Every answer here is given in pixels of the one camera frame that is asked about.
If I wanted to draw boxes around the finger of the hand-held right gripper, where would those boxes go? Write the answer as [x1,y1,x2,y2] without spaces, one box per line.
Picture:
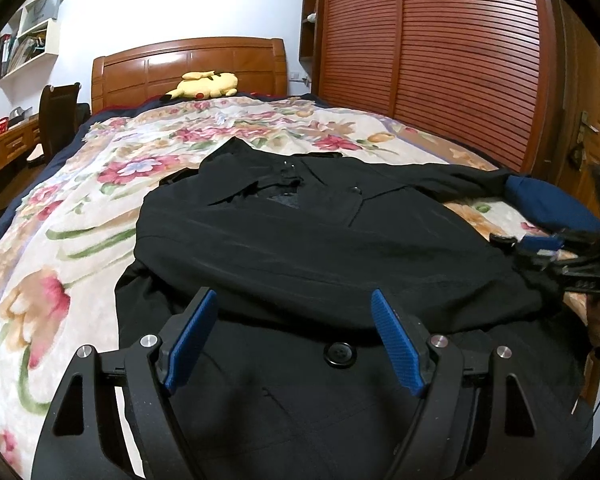
[490,232,567,272]

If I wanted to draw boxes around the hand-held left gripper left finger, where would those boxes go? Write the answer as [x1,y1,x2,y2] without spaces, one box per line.
[30,286,219,480]

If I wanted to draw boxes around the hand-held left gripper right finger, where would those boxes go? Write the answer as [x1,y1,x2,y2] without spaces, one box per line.
[370,287,561,480]

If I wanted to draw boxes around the black coat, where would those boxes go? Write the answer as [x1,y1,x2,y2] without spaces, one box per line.
[115,136,596,480]

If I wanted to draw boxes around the dark blue pillow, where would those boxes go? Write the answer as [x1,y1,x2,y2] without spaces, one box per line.
[502,174,600,235]

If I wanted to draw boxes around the wooden door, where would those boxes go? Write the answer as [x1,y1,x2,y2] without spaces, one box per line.
[555,0,600,221]

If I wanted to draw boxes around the floral blanket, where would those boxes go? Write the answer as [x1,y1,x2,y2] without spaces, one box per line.
[0,96,588,480]

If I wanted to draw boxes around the wooden slatted wardrobe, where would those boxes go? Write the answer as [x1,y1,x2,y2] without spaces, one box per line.
[298,0,561,173]

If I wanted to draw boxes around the yellow plush toy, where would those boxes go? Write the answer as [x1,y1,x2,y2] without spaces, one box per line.
[161,70,239,102]

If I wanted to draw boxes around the dark chair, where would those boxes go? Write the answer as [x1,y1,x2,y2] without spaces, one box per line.
[26,82,91,166]

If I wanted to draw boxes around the wooden desk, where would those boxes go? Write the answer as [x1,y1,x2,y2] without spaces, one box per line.
[0,110,43,221]

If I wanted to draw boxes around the wooden bed headboard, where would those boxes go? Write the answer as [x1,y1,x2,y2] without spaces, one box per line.
[91,36,287,116]

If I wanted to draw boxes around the row of books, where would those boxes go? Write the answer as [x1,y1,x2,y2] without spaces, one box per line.
[0,34,20,79]

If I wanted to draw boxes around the grey storage box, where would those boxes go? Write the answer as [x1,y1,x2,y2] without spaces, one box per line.
[20,0,68,33]

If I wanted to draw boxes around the metal door handle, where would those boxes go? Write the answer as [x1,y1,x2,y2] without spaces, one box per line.
[577,110,600,136]

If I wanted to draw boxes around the white wall shelf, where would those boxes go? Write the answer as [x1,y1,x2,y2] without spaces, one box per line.
[0,0,72,83]

